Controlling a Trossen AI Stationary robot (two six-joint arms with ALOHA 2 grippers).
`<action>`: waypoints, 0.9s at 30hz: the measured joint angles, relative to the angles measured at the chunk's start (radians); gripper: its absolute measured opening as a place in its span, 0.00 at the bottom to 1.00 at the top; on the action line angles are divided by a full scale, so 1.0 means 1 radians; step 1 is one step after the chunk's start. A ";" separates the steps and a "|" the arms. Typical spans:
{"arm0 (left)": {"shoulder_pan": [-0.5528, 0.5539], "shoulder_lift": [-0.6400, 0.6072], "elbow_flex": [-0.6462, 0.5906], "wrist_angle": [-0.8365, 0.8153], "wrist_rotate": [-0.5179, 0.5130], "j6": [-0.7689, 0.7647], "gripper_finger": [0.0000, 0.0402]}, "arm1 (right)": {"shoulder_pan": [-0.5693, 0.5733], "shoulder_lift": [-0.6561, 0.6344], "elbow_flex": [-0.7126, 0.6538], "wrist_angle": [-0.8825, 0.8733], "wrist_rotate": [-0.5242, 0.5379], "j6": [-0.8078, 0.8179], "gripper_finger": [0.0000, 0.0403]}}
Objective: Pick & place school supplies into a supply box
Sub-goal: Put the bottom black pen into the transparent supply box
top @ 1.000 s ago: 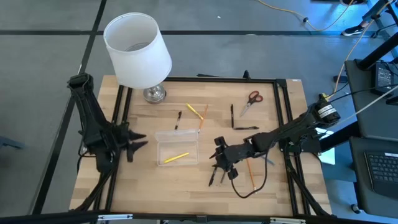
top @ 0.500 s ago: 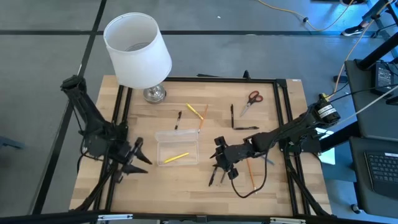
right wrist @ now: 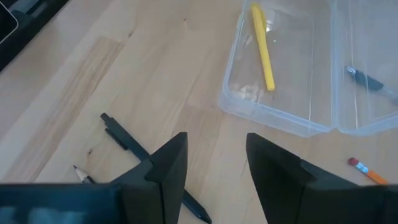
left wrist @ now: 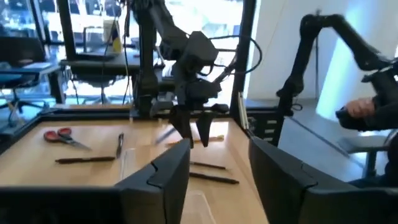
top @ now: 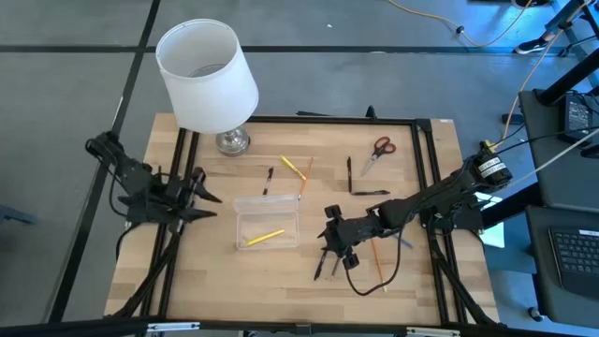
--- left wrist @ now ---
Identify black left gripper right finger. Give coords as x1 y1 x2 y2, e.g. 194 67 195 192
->
248 137 318 224

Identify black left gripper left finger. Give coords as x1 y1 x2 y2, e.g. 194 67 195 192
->
115 139 191 224

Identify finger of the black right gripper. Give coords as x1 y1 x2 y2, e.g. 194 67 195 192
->
169 105 194 149
196 111 215 147

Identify dark grey-blue pen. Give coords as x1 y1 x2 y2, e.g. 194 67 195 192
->
154 126 178 145

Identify black marker pen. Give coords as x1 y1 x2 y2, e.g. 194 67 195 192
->
189 161 228 170

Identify clear plastic supply box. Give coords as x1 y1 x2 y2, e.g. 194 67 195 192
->
119 146 218 224

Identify dark blue pencil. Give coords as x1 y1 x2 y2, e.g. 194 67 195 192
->
188 172 241 185

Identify black and clear pen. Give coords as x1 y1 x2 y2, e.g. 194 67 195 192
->
116 133 125 159

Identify slim black pen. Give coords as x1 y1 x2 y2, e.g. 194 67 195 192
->
55 156 116 165

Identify grey stool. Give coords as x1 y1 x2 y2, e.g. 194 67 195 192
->
337 129 398 180

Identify yellow bag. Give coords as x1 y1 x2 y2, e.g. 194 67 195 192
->
103 19 123 54

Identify dark desk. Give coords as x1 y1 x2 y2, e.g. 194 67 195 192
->
58 51 141 77

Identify person's hand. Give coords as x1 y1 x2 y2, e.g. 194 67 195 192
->
344 97 376 119

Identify person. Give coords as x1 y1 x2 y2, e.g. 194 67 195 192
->
335 96 398 189

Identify black office chair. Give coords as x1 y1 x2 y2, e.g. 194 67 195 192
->
0 36 62 128

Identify black vertical frame post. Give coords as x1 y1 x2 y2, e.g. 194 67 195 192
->
229 0 257 125

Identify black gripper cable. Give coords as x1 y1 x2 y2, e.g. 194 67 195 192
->
208 35 264 76

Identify red-handled scissors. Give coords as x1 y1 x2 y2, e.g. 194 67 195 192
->
42 127 93 151

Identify black window post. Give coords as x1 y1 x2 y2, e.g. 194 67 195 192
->
55 0 78 62

